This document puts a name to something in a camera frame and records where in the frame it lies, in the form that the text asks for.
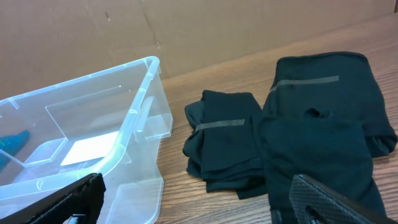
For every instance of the large folded black garment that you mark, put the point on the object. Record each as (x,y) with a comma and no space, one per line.
(324,117)

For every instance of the clear plastic storage bin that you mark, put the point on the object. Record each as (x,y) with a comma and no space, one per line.
(109,122)

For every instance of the brown cardboard backdrop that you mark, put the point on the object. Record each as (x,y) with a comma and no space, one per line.
(44,42)

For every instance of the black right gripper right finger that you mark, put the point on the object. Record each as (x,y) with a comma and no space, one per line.
(313,202)

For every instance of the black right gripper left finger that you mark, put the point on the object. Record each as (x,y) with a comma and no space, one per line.
(80,202)

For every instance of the sparkly blue garment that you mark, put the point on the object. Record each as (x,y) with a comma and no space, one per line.
(12,144)

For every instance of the small folded black garment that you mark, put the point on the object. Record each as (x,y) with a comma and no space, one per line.
(221,149)

